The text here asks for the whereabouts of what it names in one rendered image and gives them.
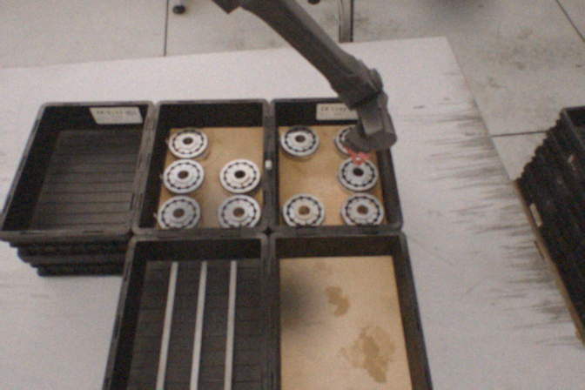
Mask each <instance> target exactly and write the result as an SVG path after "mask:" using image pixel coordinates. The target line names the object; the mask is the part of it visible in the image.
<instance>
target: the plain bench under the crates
mask: <svg viewBox="0 0 585 390"><path fill-rule="evenodd" d="M337 45H338V46H339V47H340V48H341V49H342V50H344V51H345V52H347V53H349V54H352V55H354V56H355V57H356V58H357V60H359V59H361V60H362V61H363V62H364V63H365V65H366V66H367V67H368V68H369V69H372V68H375V69H376V70H377V71H378V72H379V74H380V75H381V78H382V82H383V84H384V87H383V88H384V91H385V93H386V94H387V95H388V98H389V99H388V105H387V108H388V112H389V113H390V115H391V117H392V120H393V125H394V129H395V131H396V134H397V138H398V140H397V143H396V144H395V145H394V146H392V147H391V150H392V155H393V164H394V169H395V175H396V179H397V185H398V190H399V194H400V204H401V209H402V214H403V219H404V225H403V227H402V231H403V232H404V233H405V234H406V236H407V243H408V249H409V253H410V259H411V264H412V268H413V274H414V283H415V288H416V293H417V298H418V303H419V309H420V317H421V323H422V327H423V333H424V338H425V342H426V348H427V357H428V362H429V367H430V372H431V377H432V382H433V387H434V390H585V347H584V345H583V343H582V340H581V337H580V335H579V333H578V332H577V329H576V327H575V324H574V321H573V320H572V318H571V316H570V313H569V311H568V309H567V306H566V304H565V302H564V300H563V297H562V295H561V293H560V290H559V288H558V286H557V284H556V282H555V279H554V276H553V274H552V272H551V271H550V268H549V266H548V263H547V261H546V259H545V257H544V255H543V252H542V250H541V248H540V245H539V243H538V241H537V239H536V236H535V234H534V232H533V229H532V227H531V225H530V224H529V221H528V218H527V215H526V213H525V212H524V210H523V207H522V205H521V202H520V200H519V198H518V196H517V194H516V191H515V189H514V187H513V184H512V182H511V180H510V178H509V176H508V173H507V171H506V168H505V166H504V164H503V163H502V160H501V157H500V155H499V152H498V151H497V149H496V146H495V144H494V141H493V139H492V137H491V135H490V133H489V130H488V128H487V126H486V123H485V121H484V119H483V117H482V115H481V112H480V110H479V107H478V105H477V103H476V102H475V99H474V96H473V94H472V92H471V90H470V88H469V85H468V83H467V80H466V78H465V76H464V74H463V72H462V69H461V67H460V65H459V62H458V60H457V58H456V56H455V54H454V51H453V49H452V46H451V44H450V43H449V41H448V38H447V37H444V36H437V37H415V38H403V39H391V40H379V41H367V42H355V43H343V44H337ZM331 97H337V94H336V93H335V92H334V91H333V90H332V89H331V87H330V84H329V83H328V82H327V81H326V79H325V78H324V77H323V76H322V75H321V74H320V73H319V72H318V71H317V70H316V69H315V68H314V67H312V66H311V65H310V64H309V63H308V62H307V61H306V60H305V59H304V58H303V57H302V56H301V55H300V54H299V53H298V52H297V51H296V50H295V49H294V48H293V47H285V48H273V49H261V50H238V51H227V52H214V53H202V54H191V55H178V56H167V57H144V58H132V59H120V60H108V61H97V62H84V63H73V64H50V65H38V66H25V67H14V68H2V69H0V172H16V170H17V167H18V164H19V161H20V158H21V157H22V154H23V151H24V147H25V145H26V142H27V140H28V137H29V135H30V131H31V128H32V125H33V124H34V121H35V118H36V116H37V112H38V109H39V107H40V105H41V104H43V103H46V102H80V101H131V100H151V101H152V102H153V103H154V104H155V103H157V102H158V101H160V100H180V99H231V98H264V99H266V100H267V101H268V102H269V103H270V101H271V100H272V99H274V98H331ZM122 278H123V275H108V276H68V277H39V276H38V275H37V268H31V267H30V264H25V263H24V262H23V261H22V264H21V268H20V269H14V270H6V271H0V390H102V385H103V380H104V372H105V367H106V362H107V358H108V352H109V348H110V343H111V335H112V330H113V325H114V320H115V316H116V311H117V306H118V297H119V293H120V288H121V283H122Z"/></svg>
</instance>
